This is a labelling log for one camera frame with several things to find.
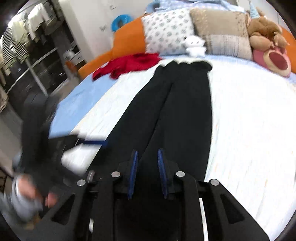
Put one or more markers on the blue party hat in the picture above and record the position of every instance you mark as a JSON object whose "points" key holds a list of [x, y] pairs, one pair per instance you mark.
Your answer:
{"points": [[254, 11]]}

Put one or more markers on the pink plush bear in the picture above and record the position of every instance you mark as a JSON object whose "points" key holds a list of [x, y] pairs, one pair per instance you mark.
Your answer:
{"points": [[275, 60]]}

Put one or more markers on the person's left hand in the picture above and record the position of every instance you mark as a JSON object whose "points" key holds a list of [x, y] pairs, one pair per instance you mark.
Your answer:
{"points": [[27, 187]]}

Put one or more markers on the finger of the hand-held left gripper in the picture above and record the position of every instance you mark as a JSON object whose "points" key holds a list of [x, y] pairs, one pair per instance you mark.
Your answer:
{"points": [[92, 142]]}

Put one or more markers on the blue checked quilt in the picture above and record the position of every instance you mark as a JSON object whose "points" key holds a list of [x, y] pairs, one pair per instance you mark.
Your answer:
{"points": [[196, 4]]}

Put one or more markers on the person's left forearm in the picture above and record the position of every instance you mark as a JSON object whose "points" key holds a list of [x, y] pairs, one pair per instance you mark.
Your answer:
{"points": [[20, 208]]}

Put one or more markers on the orange chair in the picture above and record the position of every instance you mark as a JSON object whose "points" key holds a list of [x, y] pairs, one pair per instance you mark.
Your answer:
{"points": [[70, 66]]}

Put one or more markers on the red garment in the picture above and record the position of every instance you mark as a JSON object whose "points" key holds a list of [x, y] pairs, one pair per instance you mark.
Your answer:
{"points": [[129, 63]]}

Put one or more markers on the light blue bed sheet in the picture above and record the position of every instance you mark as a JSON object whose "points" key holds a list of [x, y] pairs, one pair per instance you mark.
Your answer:
{"points": [[76, 99]]}

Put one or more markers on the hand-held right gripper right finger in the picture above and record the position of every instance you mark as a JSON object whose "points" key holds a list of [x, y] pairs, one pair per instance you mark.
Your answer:
{"points": [[161, 173]]}

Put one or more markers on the floral white pillow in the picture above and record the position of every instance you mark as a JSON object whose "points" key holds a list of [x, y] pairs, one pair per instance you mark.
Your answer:
{"points": [[166, 30]]}

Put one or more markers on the glass sliding door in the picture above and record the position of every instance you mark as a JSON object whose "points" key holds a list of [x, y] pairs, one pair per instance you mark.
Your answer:
{"points": [[46, 69]]}

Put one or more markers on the striped hanging garment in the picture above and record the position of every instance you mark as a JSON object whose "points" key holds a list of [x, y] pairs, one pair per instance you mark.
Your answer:
{"points": [[13, 48]]}

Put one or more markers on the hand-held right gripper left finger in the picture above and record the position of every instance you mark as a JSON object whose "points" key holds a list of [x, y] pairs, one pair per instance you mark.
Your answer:
{"points": [[133, 173]]}

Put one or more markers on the black jacket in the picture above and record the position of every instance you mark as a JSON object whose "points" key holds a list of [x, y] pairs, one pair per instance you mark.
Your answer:
{"points": [[173, 104]]}

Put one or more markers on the brown plush bear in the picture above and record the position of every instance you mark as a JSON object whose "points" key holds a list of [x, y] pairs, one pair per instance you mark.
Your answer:
{"points": [[263, 27]]}

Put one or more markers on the white hanging garments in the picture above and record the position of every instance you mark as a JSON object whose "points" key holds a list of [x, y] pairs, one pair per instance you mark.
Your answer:
{"points": [[34, 18]]}

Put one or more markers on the beige patchwork pillow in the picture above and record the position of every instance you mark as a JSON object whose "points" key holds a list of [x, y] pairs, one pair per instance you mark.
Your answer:
{"points": [[222, 32]]}

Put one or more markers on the white lace blanket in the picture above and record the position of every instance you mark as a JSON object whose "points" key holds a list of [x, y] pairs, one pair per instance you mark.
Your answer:
{"points": [[242, 127]]}

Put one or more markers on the small white plush toy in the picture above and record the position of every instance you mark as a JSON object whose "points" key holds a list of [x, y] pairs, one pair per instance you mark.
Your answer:
{"points": [[194, 46]]}

